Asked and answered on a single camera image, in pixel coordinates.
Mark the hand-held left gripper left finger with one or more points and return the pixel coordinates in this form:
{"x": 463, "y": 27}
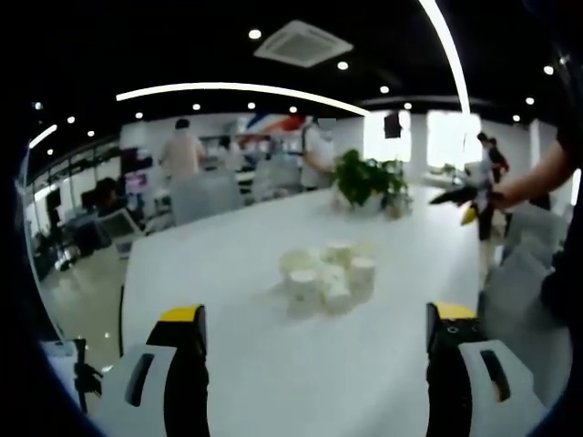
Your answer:
{"x": 150, "y": 400}

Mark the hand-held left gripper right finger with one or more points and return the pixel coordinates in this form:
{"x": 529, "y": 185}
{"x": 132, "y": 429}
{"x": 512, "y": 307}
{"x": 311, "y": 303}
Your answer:
{"x": 473, "y": 391}

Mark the cluster of white paper cups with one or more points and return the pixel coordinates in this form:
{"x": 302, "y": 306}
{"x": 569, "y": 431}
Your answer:
{"x": 328, "y": 282}

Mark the black tripod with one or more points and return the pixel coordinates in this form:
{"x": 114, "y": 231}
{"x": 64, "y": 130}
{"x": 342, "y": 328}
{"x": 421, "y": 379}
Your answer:
{"x": 84, "y": 373}

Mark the green potted plant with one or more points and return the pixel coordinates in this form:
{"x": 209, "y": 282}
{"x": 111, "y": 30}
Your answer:
{"x": 360, "y": 179}

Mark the white table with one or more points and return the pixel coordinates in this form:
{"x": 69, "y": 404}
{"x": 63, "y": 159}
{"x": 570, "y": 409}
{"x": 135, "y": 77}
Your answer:
{"x": 273, "y": 364}

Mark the curved ceiling light strip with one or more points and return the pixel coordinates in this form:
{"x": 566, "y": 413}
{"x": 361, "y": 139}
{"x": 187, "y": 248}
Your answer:
{"x": 237, "y": 90}
{"x": 451, "y": 50}

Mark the ceiling air conditioner vent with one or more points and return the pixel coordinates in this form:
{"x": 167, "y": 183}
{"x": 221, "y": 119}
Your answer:
{"x": 303, "y": 43}

